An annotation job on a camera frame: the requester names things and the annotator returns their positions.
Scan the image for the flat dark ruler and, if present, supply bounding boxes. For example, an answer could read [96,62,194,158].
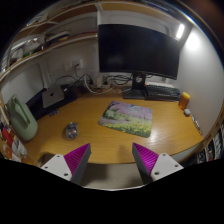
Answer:
[191,114,204,136]

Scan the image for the silver mini computer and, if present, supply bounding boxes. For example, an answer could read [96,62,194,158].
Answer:
[41,85,66,109]

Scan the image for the pale green plastic jug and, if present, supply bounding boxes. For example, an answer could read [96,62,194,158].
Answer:
[6,94,39,142]

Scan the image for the white power strip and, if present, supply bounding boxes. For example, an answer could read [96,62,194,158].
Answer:
[87,74,113,90]

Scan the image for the white wall outlet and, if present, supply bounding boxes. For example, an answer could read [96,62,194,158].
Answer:
[71,59,84,69]

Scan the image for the black computer monitor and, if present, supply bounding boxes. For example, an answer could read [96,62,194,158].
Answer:
[97,23,181,100]

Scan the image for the bright desk lamp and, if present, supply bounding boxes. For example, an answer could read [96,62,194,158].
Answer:
[175,23,186,40]

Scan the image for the floral landscape print mouse pad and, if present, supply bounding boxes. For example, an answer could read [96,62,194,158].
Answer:
[97,100,154,139]

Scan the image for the transparent computer mouse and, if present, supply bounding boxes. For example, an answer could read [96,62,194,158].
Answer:
[65,121,79,140]

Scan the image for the wooden shelf unit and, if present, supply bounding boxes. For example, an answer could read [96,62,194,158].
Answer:
[0,0,99,81]

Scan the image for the black keyboard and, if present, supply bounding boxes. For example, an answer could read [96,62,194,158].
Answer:
[144,83,182,102]

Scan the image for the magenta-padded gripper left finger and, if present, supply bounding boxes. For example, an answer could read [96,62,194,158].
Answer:
[40,143,92,185]

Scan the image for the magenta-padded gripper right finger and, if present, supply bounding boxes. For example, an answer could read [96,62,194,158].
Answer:
[132,143,185,185]

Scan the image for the white cable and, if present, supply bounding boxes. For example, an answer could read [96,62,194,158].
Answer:
[83,75,112,95]

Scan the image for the orange bottle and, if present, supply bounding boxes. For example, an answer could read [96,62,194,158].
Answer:
[178,91,192,111]

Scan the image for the row of books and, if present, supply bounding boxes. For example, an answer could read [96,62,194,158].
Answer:
[196,123,224,164]

